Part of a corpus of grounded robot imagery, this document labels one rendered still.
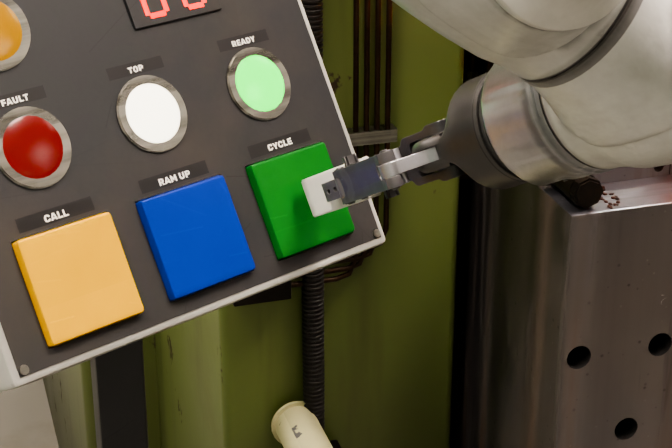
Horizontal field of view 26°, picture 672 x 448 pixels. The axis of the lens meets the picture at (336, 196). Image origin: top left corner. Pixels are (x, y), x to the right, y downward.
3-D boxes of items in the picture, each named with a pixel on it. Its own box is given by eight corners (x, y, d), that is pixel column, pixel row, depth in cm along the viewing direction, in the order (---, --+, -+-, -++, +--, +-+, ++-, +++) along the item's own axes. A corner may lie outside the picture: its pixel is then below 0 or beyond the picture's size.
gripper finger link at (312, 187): (375, 196, 105) (367, 199, 105) (320, 215, 111) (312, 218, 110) (361, 157, 105) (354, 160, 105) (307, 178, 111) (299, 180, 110)
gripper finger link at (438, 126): (472, 171, 96) (458, 176, 95) (368, 205, 105) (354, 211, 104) (453, 115, 96) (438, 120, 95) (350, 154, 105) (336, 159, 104)
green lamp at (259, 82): (294, 113, 112) (293, 60, 110) (235, 119, 111) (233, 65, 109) (283, 100, 115) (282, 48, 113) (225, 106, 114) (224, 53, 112)
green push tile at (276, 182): (357, 230, 114) (325, 140, 114) (283, 258, 109) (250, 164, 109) (344, 234, 115) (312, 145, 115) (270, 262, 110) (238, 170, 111)
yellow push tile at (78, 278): (146, 311, 101) (110, 209, 102) (54, 347, 97) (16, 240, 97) (134, 314, 103) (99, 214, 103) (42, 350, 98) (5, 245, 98)
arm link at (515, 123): (663, 149, 90) (594, 170, 95) (614, 11, 90) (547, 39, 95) (568, 188, 85) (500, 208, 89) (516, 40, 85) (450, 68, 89)
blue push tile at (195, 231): (258, 268, 107) (224, 172, 108) (175, 300, 103) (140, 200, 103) (245, 272, 109) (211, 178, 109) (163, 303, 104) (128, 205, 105)
